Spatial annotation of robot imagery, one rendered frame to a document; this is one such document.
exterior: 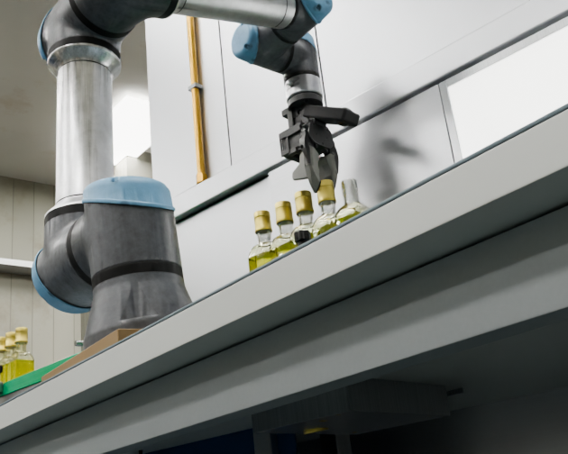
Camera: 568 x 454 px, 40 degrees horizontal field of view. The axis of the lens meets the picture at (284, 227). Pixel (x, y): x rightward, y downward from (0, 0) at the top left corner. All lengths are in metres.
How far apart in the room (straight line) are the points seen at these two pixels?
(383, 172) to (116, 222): 0.73
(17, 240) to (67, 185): 7.27
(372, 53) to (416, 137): 0.27
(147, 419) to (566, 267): 0.52
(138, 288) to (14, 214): 7.60
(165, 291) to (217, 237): 0.99
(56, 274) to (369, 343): 0.61
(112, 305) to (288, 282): 0.39
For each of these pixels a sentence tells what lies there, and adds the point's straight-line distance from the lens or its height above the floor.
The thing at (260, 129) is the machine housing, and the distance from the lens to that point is 1.91.
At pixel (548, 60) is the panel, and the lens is 1.46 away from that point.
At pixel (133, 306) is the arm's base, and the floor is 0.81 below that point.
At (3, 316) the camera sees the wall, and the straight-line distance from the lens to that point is 8.14.
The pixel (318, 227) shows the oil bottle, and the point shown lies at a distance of 1.45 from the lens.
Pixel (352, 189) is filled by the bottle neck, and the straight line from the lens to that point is 1.44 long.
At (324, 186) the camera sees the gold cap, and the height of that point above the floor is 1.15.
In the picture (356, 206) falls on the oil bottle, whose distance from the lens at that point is 1.41.
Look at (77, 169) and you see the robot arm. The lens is 1.18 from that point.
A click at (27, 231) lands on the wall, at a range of 8.52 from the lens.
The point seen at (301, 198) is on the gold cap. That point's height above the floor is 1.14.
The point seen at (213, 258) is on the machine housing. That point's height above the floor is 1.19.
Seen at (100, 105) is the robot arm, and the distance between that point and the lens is 1.24.
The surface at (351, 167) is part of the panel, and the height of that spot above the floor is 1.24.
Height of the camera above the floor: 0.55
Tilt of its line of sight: 21 degrees up
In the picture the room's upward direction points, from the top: 6 degrees counter-clockwise
